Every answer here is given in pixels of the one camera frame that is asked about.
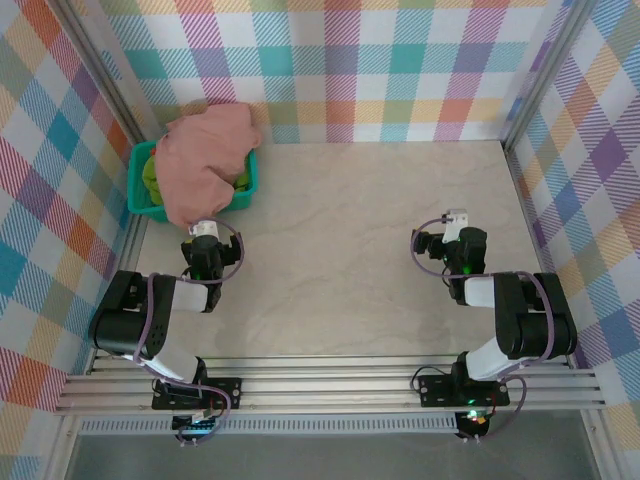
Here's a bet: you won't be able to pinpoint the lime green shorts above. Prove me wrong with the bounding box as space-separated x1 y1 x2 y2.
141 153 254 207

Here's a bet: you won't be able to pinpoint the pink shorts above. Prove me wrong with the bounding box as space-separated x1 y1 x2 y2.
155 102 263 229

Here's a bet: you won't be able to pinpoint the teal plastic basket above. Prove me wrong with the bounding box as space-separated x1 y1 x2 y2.
127 141 260 225

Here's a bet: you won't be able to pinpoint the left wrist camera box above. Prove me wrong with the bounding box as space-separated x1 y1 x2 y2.
187 218 218 240

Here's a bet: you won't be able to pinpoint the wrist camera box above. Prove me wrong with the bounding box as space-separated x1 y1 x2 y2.
187 218 218 240
442 207 471 244

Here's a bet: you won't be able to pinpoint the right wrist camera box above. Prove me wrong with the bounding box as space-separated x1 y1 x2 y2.
442 207 471 244

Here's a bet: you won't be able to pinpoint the aluminium table side rail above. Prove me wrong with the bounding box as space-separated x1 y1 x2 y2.
502 142 581 369
87 214 151 376

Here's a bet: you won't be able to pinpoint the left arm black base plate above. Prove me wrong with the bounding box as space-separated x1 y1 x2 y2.
151 377 244 412

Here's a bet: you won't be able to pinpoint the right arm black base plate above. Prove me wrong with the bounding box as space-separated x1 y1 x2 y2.
417 373 511 407

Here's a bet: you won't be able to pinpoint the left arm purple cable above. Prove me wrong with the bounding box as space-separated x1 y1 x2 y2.
133 217 247 449

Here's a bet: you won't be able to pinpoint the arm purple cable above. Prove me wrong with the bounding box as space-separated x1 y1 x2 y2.
133 217 247 449
410 213 555 445

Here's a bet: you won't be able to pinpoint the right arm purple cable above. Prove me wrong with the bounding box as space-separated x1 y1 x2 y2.
410 213 555 445

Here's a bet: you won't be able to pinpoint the aluminium mounting rail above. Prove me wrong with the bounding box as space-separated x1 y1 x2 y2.
54 352 609 415

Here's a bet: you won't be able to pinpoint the aluminium corner post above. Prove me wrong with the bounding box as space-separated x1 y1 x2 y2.
52 0 151 146
499 0 599 151

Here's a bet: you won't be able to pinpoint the grey slotted cable duct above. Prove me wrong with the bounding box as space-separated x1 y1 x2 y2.
78 417 460 436

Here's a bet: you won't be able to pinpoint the aluminium frame leg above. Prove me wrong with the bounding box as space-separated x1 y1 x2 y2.
583 412 624 480
47 413 82 480

